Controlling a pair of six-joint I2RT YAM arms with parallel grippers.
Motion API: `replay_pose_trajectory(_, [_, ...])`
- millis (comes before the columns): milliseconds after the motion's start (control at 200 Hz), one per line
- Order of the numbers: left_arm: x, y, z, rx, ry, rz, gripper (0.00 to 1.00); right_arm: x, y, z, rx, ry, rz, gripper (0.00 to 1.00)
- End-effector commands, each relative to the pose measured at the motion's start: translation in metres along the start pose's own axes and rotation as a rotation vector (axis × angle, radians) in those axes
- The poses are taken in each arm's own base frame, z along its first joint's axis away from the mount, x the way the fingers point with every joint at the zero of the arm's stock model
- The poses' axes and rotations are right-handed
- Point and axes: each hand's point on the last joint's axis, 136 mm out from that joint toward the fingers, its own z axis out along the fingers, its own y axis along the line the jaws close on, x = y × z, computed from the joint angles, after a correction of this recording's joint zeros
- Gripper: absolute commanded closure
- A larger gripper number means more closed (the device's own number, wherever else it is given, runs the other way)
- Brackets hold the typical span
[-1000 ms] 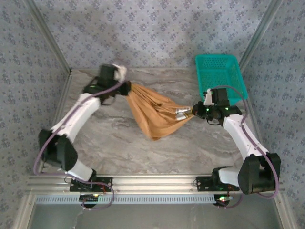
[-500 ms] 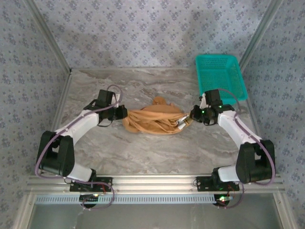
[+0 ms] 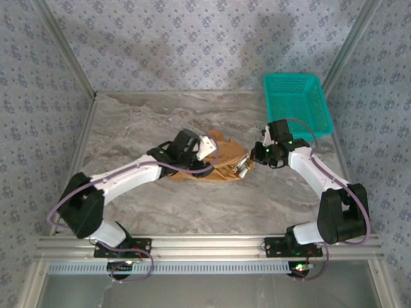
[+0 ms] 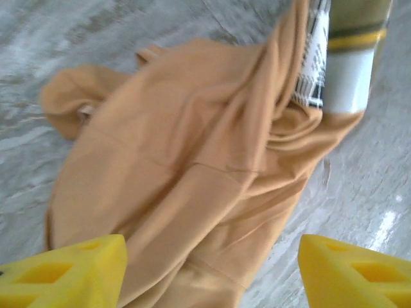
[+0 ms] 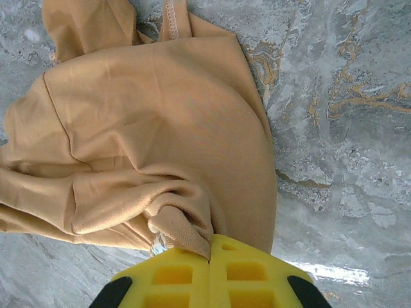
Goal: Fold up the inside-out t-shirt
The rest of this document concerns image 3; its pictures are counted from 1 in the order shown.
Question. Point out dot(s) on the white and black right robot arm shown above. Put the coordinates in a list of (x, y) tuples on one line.
[(308, 167)]

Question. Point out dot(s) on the tan t-shirt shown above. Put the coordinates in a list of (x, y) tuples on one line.
[(224, 160)]

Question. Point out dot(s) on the black controller board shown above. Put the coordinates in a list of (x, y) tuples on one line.
[(117, 266), (297, 271)]

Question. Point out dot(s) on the wide grooved aluminium rail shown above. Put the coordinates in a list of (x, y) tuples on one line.
[(208, 247)]

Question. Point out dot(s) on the aluminium frame bar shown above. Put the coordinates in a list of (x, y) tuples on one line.
[(32, 285), (83, 138), (69, 54), (348, 41), (337, 142), (382, 285)]

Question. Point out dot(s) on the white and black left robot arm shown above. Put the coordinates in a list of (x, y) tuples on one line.
[(128, 176)]

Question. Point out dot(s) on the teal plastic basket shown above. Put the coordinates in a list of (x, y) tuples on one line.
[(295, 106)]

